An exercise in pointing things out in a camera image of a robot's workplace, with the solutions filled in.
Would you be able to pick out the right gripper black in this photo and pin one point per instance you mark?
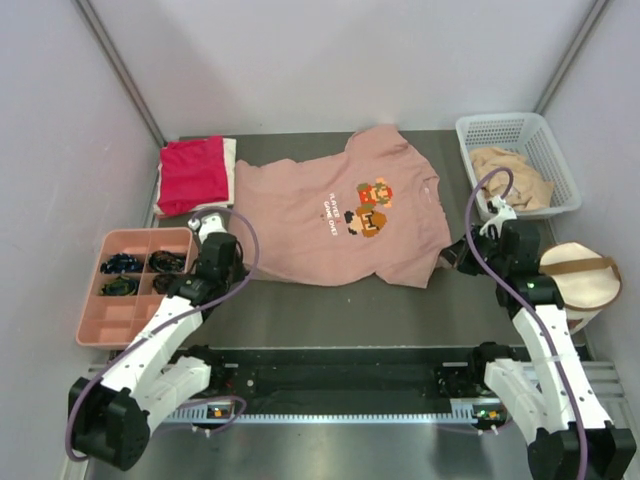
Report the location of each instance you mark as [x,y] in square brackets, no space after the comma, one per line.
[458,255]

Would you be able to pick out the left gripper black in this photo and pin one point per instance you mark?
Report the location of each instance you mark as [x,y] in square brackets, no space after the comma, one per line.
[240,270]

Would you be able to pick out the pink printed t shirt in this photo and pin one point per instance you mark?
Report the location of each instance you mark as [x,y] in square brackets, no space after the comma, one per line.
[373,209]

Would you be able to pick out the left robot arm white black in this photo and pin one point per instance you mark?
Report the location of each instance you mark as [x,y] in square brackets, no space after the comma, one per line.
[112,416]

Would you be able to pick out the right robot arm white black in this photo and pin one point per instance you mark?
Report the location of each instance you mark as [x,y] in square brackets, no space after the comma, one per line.
[568,432]

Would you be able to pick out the black brown rolled sock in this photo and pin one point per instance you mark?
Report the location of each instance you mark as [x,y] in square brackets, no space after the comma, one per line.
[163,261]

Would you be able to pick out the dark brown rolled sock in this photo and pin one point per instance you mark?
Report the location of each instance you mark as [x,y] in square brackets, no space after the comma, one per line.
[162,282]

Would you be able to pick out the pink compartment tray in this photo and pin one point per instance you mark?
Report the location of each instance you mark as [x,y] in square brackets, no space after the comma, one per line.
[113,322]

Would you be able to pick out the folded red t shirt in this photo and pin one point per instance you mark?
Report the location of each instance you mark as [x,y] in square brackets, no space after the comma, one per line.
[192,175]

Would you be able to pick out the beige crumpled t shirt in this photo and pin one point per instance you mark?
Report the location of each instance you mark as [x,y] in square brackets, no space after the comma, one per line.
[529,191]

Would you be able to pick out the dark blue rolled sock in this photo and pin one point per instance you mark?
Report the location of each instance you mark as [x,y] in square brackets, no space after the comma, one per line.
[122,263]

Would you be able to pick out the dark green rolled sock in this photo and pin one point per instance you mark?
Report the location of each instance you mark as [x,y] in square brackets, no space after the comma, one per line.
[120,286]

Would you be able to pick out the white perforated plastic basket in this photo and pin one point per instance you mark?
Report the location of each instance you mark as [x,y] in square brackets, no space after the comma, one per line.
[527,134]

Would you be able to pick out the folded cream t shirt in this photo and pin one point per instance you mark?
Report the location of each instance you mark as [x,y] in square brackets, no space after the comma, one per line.
[231,160]

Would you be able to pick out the cream round fabric bag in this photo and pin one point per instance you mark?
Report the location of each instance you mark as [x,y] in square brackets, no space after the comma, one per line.
[588,281]

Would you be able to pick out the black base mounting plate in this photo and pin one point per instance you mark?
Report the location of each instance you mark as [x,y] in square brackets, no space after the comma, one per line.
[343,381]

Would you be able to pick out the aluminium rail frame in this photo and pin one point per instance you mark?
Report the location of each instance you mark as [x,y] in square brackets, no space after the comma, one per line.
[483,414]

